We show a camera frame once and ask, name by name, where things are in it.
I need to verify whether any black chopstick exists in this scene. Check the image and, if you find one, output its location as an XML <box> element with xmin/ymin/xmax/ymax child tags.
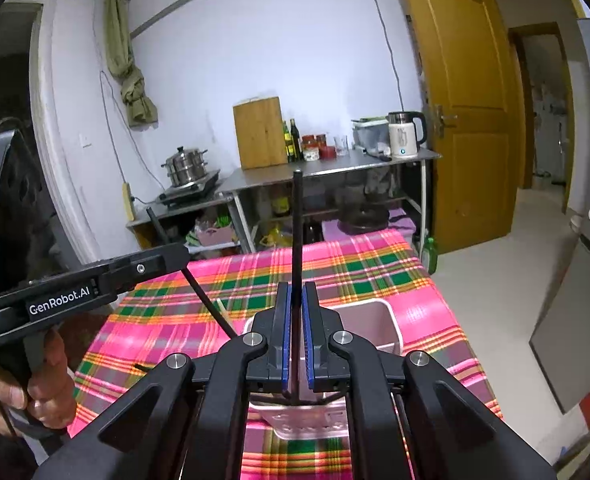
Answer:
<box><xmin>146</xmin><ymin>206</ymin><xmax>237</xmax><ymax>339</ymax></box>
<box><xmin>290</xmin><ymin>169</ymin><xmax>304</xmax><ymax>405</ymax></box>
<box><xmin>132</xmin><ymin>363</ymin><xmax>154</xmax><ymax>374</ymax></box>

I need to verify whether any steel kitchen shelf table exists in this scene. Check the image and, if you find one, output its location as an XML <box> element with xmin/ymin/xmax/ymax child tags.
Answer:
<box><xmin>216</xmin><ymin>146</ymin><xmax>444</xmax><ymax>256</ymax></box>

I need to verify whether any person left hand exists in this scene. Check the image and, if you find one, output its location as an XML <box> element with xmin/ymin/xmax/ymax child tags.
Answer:
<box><xmin>0</xmin><ymin>330</ymin><xmax>77</xmax><ymax>429</ymax></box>

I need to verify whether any pink plastic utensil holder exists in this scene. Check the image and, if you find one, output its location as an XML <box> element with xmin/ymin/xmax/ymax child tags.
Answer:
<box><xmin>250</xmin><ymin>294</ymin><xmax>403</xmax><ymax>441</ymax></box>

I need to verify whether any pink plaid tablecloth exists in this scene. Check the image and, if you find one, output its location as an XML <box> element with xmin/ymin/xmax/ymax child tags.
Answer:
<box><xmin>67</xmin><ymin>226</ymin><xmax>506</xmax><ymax>480</ymax></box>

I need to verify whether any yellow power strip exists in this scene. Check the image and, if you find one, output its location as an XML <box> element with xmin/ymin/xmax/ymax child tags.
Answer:
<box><xmin>121</xmin><ymin>182</ymin><xmax>135</xmax><ymax>222</ymax></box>

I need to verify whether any small pink basket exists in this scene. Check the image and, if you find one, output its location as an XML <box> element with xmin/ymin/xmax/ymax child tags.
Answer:
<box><xmin>195</xmin><ymin>226</ymin><xmax>237</xmax><ymax>247</ymax></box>

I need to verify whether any low steel shelf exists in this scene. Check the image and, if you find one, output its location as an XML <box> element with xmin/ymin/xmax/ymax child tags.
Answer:
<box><xmin>127</xmin><ymin>195</ymin><xmax>240</xmax><ymax>259</ymax></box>

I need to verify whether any induction cooktop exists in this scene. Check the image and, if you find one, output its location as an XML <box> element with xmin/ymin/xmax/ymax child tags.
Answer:
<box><xmin>156</xmin><ymin>170</ymin><xmax>220</xmax><ymax>207</ymax></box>

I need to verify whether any steel steamer pot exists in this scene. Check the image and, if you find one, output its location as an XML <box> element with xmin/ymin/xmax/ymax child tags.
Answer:
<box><xmin>161</xmin><ymin>146</ymin><xmax>207</xmax><ymax>188</ymax></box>

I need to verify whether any black wok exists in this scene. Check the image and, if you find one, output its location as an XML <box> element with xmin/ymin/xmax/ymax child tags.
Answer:
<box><xmin>338</xmin><ymin>204</ymin><xmax>390</xmax><ymax>235</ymax></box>

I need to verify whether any green hanging cloth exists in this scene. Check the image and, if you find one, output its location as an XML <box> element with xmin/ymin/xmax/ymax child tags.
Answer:
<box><xmin>104</xmin><ymin>0</ymin><xmax>158</xmax><ymax>127</ymax></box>

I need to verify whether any wooden cutting board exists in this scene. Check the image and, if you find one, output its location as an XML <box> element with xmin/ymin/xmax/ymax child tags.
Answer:
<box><xmin>233</xmin><ymin>96</ymin><xmax>287</xmax><ymax>170</ymax></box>

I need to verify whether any red lid jar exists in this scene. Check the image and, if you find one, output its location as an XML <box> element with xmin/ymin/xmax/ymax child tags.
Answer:
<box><xmin>301</xmin><ymin>133</ymin><xmax>336</xmax><ymax>162</ymax></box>

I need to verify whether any dark oil bottle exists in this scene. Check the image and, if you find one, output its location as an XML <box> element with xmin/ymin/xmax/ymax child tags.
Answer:
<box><xmin>289</xmin><ymin>118</ymin><xmax>304</xmax><ymax>160</ymax></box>

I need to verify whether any drinking glass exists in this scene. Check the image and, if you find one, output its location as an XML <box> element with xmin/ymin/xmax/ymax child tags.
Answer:
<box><xmin>334</xmin><ymin>134</ymin><xmax>349</xmax><ymax>157</ymax></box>

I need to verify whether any clear storage box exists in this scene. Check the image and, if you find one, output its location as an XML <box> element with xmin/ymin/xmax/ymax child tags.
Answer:
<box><xmin>352</xmin><ymin>117</ymin><xmax>390</xmax><ymax>155</ymax></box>

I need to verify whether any white electric kettle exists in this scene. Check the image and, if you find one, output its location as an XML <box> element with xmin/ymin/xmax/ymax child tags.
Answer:
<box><xmin>387</xmin><ymin>112</ymin><xmax>427</xmax><ymax>159</ymax></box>

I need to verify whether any grey refrigerator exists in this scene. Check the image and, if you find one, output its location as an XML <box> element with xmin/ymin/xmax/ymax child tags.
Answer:
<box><xmin>528</xmin><ymin>16</ymin><xmax>590</xmax><ymax>416</ymax></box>

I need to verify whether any yellow wooden door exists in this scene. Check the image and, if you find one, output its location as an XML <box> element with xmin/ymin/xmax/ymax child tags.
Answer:
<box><xmin>406</xmin><ymin>0</ymin><xmax>518</xmax><ymax>252</ymax></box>

